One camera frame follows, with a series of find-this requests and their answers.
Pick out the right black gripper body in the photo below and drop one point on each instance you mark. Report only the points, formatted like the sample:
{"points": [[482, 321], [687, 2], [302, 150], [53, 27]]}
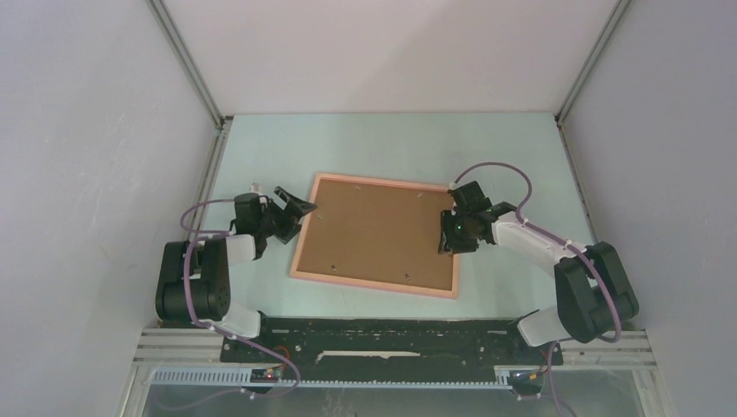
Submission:
{"points": [[455, 233]]}

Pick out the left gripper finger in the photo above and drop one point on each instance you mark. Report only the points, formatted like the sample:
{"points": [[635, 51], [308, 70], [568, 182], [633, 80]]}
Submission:
{"points": [[285, 232], [295, 208]]}

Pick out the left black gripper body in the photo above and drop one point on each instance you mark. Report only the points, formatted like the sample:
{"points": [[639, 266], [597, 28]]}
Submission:
{"points": [[275, 221]]}

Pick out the brown backing board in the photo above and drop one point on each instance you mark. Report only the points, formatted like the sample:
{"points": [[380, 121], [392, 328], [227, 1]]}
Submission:
{"points": [[374, 230]]}

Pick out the orange wooden picture frame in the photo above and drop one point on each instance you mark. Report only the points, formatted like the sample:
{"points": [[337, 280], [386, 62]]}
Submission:
{"points": [[374, 282]]}

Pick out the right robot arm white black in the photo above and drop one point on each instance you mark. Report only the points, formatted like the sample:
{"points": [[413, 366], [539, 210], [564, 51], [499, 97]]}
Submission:
{"points": [[593, 293]]}

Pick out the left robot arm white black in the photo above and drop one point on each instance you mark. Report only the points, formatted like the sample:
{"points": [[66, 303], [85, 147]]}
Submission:
{"points": [[194, 284]]}

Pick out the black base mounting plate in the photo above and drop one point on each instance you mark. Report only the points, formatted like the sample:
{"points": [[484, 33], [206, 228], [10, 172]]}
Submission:
{"points": [[401, 351]]}

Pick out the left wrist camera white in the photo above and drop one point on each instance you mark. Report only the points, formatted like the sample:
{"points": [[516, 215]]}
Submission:
{"points": [[256, 188]]}

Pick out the left aluminium corner post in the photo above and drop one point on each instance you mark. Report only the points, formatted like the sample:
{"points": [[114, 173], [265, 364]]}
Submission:
{"points": [[177, 43]]}

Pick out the aluminium corner post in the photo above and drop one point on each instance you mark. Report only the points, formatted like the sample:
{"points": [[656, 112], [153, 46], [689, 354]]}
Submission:
{"points": [[601, 42], [177, 43]]}

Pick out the grey cable duct strip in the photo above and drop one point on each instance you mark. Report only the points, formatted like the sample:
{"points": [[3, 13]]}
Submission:
{"points": [[250, 377]]}

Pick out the right aluminium corner post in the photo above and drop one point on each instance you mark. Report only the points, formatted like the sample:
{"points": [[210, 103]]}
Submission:
{"points": [[601, 42]]}

